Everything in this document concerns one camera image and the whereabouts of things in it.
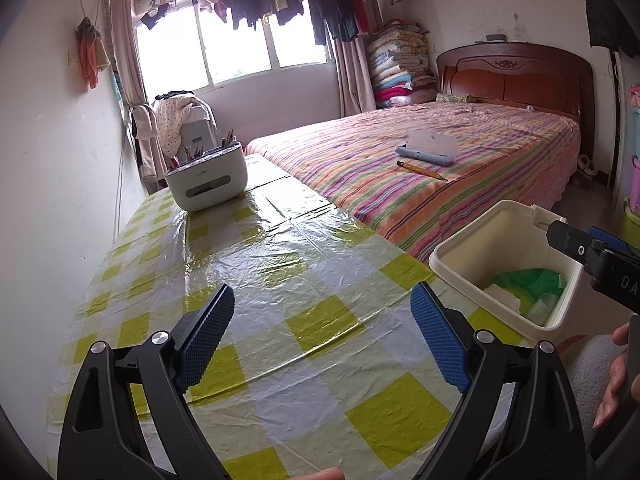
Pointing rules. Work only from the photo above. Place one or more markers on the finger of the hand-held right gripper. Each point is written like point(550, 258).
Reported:
point(607, 237)
point(570, 242)

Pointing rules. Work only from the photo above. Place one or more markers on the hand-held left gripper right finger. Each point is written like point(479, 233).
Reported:
point(440, 345)

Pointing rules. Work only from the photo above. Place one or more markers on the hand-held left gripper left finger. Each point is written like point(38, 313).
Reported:
point(207, 335)

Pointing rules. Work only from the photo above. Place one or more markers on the green plastic bag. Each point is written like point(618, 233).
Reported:
point(530, 282)

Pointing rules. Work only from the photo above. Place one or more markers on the white plastic bin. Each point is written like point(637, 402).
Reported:
point(475, 245)

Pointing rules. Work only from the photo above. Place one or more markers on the person's right hand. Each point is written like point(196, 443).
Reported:
point(612, 385)

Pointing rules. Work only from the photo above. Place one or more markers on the person's left hand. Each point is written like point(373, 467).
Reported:
point(320, 475)

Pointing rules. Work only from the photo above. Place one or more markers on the purple plastic basket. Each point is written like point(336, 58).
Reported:
point(636, 177)

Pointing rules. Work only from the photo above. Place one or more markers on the pair of slippers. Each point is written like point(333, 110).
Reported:
point(587, 165)

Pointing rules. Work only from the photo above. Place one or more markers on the grey cloth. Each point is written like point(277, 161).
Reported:
point(585, 375)

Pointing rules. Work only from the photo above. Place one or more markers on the pink printed cloth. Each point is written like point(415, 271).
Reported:
point(635, 96)

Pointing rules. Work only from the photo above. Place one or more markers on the white desktop organizer box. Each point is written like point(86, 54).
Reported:
point(210, 175)

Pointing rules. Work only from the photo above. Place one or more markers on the yellow pencil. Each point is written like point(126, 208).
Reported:
point(420, 169)

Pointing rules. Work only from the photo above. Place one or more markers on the blue pencil case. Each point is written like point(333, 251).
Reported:
point(425, 152)

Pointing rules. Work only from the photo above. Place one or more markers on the wooden headboard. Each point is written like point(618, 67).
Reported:
point(515, 75)

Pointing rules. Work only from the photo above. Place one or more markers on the bunch of pens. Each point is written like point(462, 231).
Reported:
point(200, 152)

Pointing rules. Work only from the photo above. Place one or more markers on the floral pillow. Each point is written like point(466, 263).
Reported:
point(455, 98)

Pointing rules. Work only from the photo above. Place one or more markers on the bed with striped cover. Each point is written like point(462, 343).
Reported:
point(375, 160)

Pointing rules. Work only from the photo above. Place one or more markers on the beige hanging garment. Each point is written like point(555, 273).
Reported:
point(145, 130)

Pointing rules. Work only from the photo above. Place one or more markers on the dotted white cloth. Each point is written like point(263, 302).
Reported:
point(172, 120)

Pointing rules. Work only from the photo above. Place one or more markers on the grey case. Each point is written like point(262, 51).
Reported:
point(495, 37)

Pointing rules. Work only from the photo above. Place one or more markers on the black hanging jacket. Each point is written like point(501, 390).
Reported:
point(610, 15)

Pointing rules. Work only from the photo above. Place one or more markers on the stack of folded quilts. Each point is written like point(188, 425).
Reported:
point(400, 65)

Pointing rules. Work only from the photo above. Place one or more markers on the beige curtain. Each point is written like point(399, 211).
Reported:
point(125, 35)
point(352, 80)

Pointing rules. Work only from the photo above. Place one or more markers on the window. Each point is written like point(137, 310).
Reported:
point(235, 55)

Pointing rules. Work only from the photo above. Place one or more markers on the orange hanging cloth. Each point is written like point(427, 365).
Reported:
point(90, 60)

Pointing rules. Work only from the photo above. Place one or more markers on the row of hanging clothes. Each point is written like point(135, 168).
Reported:
point(325, 0)

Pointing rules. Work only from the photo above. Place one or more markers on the white wall switch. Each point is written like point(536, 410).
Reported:
point(73, 59)

